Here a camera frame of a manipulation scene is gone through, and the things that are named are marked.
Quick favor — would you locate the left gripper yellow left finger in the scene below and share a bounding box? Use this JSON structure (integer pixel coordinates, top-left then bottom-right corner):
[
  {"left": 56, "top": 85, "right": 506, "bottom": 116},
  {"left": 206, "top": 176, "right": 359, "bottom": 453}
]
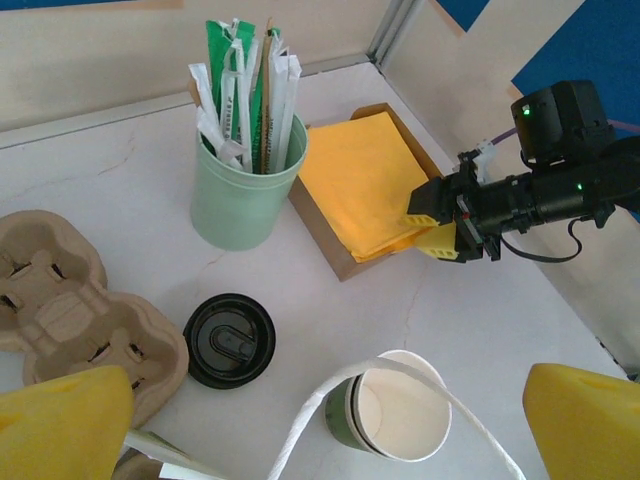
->
[{"left": 0, "top": 364, "right": 135, "bottom": 480}]

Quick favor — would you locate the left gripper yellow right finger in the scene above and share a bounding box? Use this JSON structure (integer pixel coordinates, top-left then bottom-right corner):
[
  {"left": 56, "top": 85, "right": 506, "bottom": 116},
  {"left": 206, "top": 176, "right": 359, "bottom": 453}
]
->
[{"left": 522, "top": 362, "right": 640, "bottom": 480}]

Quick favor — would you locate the yellow paper napkin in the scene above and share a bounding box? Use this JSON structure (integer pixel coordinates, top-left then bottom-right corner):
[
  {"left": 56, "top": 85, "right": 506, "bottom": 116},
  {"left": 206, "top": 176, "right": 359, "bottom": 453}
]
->
[{"left": 298, "top": 110, "right": 459, "bottom": 264}]

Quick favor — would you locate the white paper bag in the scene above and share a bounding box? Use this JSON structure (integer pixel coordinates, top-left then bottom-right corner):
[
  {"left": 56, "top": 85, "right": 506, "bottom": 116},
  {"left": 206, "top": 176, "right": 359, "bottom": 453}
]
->
[{"left": 112, "top": 357, "right": 527, "bottom": 480}]

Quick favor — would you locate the brown cardboard tray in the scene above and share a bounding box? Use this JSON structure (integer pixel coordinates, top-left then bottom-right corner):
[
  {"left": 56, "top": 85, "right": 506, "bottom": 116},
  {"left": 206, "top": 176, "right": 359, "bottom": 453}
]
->
[{"left": 287, "top": 102, "right": 446, "bottom": 283}]

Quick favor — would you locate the brown pulp cup carrier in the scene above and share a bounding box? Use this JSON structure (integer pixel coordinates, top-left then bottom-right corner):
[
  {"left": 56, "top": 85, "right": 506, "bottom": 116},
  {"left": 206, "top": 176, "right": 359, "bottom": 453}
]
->
[{"left": 0, "top": 209, "right": 190, "bottom": 431}]

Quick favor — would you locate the white wrapped straw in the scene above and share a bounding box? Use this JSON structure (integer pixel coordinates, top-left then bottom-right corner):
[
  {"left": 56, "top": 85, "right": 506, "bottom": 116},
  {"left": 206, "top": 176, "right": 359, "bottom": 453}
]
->
[
  {"left": 195, "top": 107, "right": 246, "bottom": 171},
  {"left": 222, "top": 37, "right": 254, "bottom": 174},
  {"left": 269, "top": 29, "right": 290, "bottom": 174},
  {"left": 188, "top": 62, "right": 224, "bottom": 151},
  {"left": 277, "top": 53, "right": 303, "bottom": 171}
]

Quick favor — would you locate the mint green holder cup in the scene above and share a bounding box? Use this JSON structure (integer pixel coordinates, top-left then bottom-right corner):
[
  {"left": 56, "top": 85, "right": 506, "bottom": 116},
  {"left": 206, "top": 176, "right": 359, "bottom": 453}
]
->
[{"left": 189, "top": 112, "right": 310, "bottom": 251}]

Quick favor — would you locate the black plastic cup lid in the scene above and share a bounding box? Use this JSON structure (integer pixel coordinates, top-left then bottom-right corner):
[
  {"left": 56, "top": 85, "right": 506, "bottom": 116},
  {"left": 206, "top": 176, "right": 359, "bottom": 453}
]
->
[{"left": 182, "top": 293, "right": 277, "bottom": 390}]

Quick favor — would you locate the wooden stirrer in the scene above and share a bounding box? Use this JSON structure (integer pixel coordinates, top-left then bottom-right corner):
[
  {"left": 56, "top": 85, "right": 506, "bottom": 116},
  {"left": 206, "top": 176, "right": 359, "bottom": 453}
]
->
[{"left": 262, "top": 17, "right": 276, "bottom": 175}]

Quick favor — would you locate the right gripper thin black cable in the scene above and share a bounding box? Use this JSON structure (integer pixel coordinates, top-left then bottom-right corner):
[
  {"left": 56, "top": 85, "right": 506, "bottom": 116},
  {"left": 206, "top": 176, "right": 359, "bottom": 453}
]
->
[{"left": 499, "top": 219, "right": 584, "bottom": 264}]

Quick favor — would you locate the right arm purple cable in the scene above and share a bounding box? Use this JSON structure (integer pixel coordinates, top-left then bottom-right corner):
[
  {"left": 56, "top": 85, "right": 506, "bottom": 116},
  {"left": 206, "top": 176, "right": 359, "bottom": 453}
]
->
[{"left": 491, "top": 117, "right": 640, "bottom": 150}]

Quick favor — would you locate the aluminium side rail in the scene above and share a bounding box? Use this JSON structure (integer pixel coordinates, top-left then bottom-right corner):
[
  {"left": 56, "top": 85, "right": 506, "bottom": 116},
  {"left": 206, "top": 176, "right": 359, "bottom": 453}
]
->
[{"left": 594, "top": 334, "right": 632, "bottom": 374}]

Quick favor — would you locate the aluminium frame post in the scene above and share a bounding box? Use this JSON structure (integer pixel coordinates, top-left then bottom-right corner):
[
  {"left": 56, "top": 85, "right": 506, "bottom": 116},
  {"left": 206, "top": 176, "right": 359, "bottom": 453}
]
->
[{"left": 366, "top": 0, "right": 427, "bottom": 76}]

